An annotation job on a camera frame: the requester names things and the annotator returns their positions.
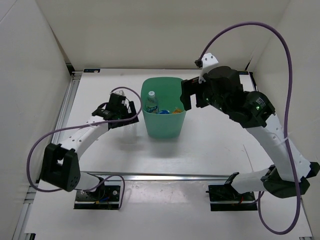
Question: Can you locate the green plastic bin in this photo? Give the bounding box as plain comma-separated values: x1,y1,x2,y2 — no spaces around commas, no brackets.
140,77,186,139

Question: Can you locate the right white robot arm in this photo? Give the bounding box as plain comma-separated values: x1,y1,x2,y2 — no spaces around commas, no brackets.
180,66,320,200

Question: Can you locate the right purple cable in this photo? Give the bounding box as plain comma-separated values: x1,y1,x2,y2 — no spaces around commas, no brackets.
199,21,301,235

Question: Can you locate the white orange label bottle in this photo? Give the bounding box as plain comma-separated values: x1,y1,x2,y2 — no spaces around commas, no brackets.
145,91,159,114

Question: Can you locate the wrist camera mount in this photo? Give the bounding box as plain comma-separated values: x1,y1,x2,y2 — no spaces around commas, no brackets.
194,53,219,84
110,89,125,97

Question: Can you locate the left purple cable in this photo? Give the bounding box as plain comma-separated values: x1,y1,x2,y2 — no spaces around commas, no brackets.
26,86,144,210

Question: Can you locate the orange plastic bottle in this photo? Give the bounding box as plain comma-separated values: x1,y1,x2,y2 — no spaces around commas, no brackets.
172,107,183,114

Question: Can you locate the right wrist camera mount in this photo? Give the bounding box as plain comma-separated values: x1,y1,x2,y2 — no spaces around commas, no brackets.
194,53,219,84

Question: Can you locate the clear plastic bottle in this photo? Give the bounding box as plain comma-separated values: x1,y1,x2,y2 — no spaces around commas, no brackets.
123,123,137,143

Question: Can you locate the aluminium left rail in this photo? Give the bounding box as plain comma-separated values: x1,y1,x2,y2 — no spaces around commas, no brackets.
51,71,82,144

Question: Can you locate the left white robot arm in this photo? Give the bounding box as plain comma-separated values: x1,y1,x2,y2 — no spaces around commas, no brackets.
40,90,139,200

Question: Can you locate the aluminium front rail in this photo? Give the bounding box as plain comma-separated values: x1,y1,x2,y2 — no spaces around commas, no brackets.
81,171,230,181

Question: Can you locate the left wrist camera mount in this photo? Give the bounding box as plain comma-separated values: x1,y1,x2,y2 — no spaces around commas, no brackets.
110,89,125,97

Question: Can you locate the purple cable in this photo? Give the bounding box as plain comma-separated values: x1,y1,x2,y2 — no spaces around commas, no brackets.
26,86,144,210
199,21,301,235

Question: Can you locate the aluminium rail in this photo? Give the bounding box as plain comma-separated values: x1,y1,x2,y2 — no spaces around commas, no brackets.
51,71,82,144
81,171,230,181

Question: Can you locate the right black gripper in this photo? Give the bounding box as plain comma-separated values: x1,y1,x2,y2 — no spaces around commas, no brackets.
180,76,230,115

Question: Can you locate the blue label plastic bottle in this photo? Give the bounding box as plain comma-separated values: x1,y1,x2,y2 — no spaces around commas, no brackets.
157,110,171,115

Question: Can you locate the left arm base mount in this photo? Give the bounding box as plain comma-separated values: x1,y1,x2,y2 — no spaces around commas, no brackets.
73,182,122,210

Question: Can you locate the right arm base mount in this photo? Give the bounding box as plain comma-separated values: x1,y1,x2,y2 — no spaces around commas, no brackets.
206,172,258,212

